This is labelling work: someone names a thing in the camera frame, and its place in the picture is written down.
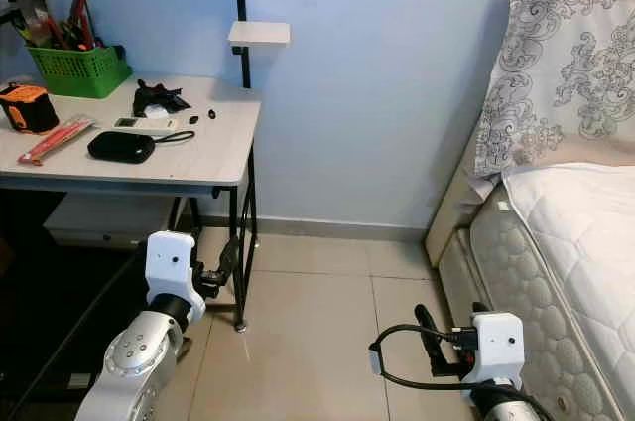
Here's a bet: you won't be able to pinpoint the white quilted mattress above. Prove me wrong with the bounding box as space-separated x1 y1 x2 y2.
469 161 635 421

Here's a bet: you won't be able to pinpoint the white desk black legs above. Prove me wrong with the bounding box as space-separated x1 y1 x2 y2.
0 73 262 333

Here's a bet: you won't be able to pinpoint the white drawer box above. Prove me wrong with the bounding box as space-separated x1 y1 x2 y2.
45 193 185 248

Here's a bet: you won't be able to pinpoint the white remote control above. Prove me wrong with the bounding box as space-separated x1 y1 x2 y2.
114 117 178 132

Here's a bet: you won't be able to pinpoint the black glove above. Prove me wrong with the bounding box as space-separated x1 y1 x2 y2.
132 79 191 120

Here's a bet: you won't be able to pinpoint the long red packet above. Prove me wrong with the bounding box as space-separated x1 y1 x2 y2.
17 115 95 166

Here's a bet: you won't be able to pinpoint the small white shelf board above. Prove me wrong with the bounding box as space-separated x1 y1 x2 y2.
228 21 291 48

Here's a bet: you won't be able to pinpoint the green plastic basket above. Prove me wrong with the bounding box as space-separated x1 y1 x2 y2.
27 44 133 99

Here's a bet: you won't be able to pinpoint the orange black tape measure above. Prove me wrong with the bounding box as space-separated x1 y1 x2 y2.
0 83 61 134

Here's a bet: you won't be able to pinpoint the grey floral patterned cloth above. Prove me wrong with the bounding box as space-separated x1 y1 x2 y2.
473 0 635 179

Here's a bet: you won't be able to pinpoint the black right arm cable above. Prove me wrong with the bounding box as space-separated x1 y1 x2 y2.
369 324 557 421

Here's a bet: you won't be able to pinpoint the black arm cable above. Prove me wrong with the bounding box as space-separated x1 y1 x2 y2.
5 250 152 421
369 324 557 421

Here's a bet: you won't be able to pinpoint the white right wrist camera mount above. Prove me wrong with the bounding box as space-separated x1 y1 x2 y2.
464 312 525 387

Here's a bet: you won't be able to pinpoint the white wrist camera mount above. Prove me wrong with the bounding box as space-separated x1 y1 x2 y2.
464 312 525 387
146 229 207 318

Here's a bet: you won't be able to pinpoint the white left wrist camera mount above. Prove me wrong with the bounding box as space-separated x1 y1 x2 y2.
146 229 207 318

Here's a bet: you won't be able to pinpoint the beige bed frame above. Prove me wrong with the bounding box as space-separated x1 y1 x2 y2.
424 133 507 421

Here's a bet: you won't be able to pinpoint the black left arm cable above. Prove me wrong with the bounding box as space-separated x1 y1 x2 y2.
5 250 152 421

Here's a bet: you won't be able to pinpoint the black pouch with strap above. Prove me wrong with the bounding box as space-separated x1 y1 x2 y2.
86 129 195 163

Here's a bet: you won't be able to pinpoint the red handled pliers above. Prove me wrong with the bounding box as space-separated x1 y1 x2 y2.
67 0 102 50

